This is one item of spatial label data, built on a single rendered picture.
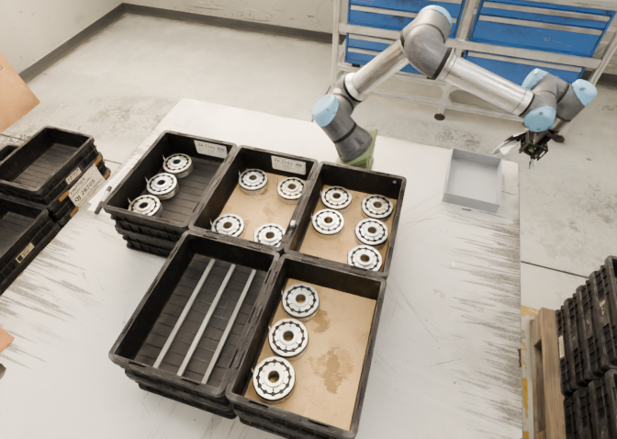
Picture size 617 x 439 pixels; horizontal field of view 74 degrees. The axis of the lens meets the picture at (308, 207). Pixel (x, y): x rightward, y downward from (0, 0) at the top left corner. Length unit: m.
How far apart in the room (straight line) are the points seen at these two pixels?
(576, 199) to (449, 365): 1.90
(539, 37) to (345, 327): 2.31
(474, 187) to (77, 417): 1.52
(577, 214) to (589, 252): 0.28
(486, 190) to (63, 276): 1.57
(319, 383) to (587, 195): 2.35
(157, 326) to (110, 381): 0.22
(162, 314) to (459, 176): 1.22
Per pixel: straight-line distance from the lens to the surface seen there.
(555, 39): 3.02
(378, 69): 1.51
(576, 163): 3.27
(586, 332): 1.94
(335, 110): 1.51
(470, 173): 1.80
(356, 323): 1.16
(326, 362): 1.11
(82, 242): 1.67
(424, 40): 1.30
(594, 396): 1.84
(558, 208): 2.89
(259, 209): 1.39
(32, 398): 1.44
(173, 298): 1.25
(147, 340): 1.22
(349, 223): 1.34
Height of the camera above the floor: 1.87
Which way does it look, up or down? 49 degrees down
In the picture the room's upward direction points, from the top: 1 degrees counter-clockwise
